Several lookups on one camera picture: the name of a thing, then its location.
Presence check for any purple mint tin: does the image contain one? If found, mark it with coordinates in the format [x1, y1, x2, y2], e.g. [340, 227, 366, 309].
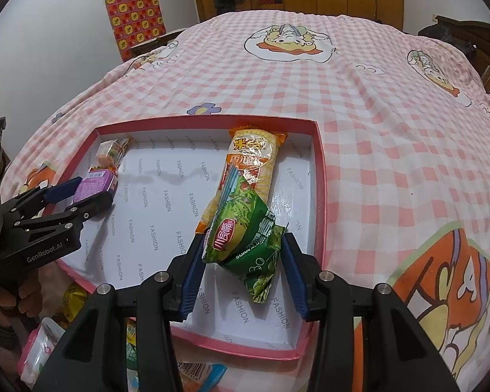
[73, 169, 118, 204]

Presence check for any clear burger gummy packet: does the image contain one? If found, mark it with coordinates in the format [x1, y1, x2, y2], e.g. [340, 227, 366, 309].
[89, 138, 131, 173]

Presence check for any yellow candy packet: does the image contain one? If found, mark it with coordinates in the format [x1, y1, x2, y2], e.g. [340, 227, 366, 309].
[60, 281, 90, 323]

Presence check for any green snack packet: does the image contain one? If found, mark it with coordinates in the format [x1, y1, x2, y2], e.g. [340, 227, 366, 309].
[203, 165, 286, 303]

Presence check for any orange rice cracker pack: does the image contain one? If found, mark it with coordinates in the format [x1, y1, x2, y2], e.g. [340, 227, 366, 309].
[195, 125, 287, 234]

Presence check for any pink brown snack bag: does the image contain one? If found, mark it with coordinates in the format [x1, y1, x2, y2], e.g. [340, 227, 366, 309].
[17, 317, 65, 389]

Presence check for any blue clear candy packet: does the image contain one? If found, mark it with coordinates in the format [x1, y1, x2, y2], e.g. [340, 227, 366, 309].
[178, 362, 227, 392]

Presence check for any left hand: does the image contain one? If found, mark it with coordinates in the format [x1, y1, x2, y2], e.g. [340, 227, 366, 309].
[0, 271, 42, 327]

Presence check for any pink cardboard box tray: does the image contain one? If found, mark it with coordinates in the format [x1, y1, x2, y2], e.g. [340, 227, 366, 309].
[58, 114, 327, 361]

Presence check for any small wooden side table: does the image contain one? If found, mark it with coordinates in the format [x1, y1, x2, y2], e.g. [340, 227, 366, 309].
[130, 28, 185, 57]

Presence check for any red yellow patterned board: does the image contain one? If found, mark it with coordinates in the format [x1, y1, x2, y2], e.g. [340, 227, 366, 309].
[105, 0, 166, 61]

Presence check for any pink checkered bed sheet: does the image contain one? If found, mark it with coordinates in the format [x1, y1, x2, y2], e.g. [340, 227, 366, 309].
[1, 11, 490, 391]

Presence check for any dark wooden headboard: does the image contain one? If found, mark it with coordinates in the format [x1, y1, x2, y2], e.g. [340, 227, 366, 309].
[418, 15, 490, 94]

